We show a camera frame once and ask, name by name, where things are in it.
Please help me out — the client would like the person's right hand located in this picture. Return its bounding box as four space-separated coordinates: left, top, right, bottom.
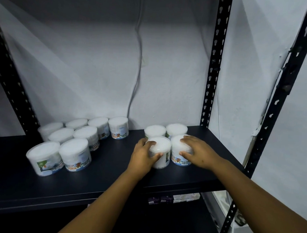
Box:
178 135 231 172

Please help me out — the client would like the person's left hand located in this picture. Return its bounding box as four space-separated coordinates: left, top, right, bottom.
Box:
126 137 165 176

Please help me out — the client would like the round clear cotton swab tub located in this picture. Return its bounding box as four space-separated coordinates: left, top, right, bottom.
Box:
146 136 173 170
169 134 194 167
143 124 167 142
165 123 189 141

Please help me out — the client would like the person's right forearm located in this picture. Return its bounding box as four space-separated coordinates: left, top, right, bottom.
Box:
209 158 307 233

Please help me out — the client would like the person's left forearm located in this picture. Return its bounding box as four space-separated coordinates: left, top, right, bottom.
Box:
56 164 152 233

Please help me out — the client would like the purple packet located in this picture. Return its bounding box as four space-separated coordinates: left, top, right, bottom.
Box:
147 195 174 206

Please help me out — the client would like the black metal shelf board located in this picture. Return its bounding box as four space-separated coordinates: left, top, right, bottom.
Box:
0 116 254 227

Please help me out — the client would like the cluster of cotton swab tubs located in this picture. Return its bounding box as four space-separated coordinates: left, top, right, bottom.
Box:
25 112 130 181

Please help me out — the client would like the black perforated shelf post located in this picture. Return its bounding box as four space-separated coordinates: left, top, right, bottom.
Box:
218 0 307 233
0 16 46 142
199 0 234 130

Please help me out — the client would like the grey wall cable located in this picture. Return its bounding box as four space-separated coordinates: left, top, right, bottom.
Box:
128 0 149 121

